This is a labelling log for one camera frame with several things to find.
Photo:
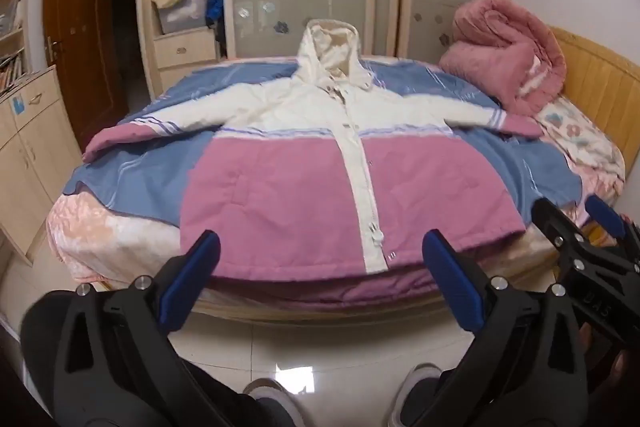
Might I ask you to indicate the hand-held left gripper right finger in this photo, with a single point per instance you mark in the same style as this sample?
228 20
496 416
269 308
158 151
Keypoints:
445 262

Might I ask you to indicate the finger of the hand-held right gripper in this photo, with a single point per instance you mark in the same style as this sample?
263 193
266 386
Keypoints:
602 212
555 224

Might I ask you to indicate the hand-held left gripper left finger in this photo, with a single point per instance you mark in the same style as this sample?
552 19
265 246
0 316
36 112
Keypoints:
200 257

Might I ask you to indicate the white and pink hooded jacket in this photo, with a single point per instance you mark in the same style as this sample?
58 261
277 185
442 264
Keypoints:
280 187

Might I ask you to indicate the person's right hand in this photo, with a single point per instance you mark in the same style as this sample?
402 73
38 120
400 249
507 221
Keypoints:
607 357

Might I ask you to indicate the floral bed sheet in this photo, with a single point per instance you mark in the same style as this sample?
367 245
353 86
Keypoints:
100 237

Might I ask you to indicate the blue striped blanket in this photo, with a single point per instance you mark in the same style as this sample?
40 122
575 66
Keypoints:
135 172

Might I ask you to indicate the wooden bed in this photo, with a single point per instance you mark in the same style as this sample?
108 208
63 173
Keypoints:
600 97

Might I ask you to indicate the person's left leg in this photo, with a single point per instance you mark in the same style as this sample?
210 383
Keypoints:
235 407

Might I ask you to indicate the person's left shoe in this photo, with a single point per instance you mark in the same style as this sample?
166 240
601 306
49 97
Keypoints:
275 399

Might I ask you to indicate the rolled pink quilt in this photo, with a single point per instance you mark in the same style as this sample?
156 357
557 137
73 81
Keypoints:
495 52

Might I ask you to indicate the light wooden cabinet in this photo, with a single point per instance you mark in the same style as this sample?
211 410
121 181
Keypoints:
35 157

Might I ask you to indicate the wardrobe drawer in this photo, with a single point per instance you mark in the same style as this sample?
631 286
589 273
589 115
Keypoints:
185 52

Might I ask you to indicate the brown wooden door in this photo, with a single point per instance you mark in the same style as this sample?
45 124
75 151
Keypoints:
80 47

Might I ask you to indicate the blue garment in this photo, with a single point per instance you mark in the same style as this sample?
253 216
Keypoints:
215 7

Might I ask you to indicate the bookshelf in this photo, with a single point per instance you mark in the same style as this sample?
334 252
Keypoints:
10 37

